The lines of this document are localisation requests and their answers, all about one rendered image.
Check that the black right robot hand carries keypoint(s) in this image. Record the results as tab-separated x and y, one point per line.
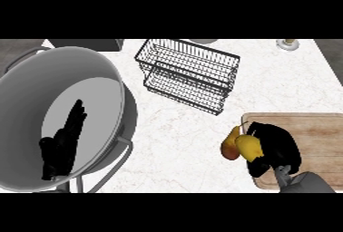
279	145

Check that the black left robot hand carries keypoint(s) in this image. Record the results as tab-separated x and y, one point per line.
64	142

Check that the yellow lemon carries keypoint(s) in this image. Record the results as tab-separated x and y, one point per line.
249	147

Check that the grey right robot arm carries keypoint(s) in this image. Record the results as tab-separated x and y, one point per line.
304	181

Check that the wooden cutting board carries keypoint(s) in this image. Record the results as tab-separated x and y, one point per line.
313	142

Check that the large grey metal pot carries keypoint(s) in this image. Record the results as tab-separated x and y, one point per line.
63	120

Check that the yellow orange pear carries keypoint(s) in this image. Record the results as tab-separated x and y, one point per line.
230	146

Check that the dark grey flat appliance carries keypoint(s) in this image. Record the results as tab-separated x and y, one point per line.
89	44

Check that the pale grey round object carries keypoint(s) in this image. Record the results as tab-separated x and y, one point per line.
203	41

